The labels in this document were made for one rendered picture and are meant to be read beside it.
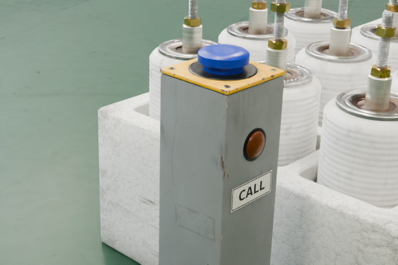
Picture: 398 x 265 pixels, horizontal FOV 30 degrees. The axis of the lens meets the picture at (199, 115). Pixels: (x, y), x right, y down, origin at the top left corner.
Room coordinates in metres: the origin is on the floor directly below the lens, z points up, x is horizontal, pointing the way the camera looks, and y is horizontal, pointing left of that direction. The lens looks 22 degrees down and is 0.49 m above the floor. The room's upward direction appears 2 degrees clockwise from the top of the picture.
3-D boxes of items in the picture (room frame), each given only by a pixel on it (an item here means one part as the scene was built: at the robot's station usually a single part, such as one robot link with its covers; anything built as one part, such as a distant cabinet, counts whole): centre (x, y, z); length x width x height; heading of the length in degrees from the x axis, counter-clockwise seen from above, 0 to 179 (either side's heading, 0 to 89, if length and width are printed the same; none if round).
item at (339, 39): (0.81, -0.16, 0.26); 0.02 x 0.02 x 0.03
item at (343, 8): (0.81, -0.16, 0.30); 0.01 x 0.01 x 0.08
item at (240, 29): (0.89, -0.07, 0.25); 0.08 x 0.08 x 0.01
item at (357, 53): (0.81, -0.16, 0.25); 0.08 x 0.08 x 0.01
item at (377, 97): (0.65, -0.16, 0.26); 0.02 x 0.02 x 0.03
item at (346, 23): (0.81, -0.16, 0.29); 0.02 x 0.02 x 0.01; 43
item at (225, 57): (0.55, -0.02, 0.32); 0.04 x 0.04 x 0.02
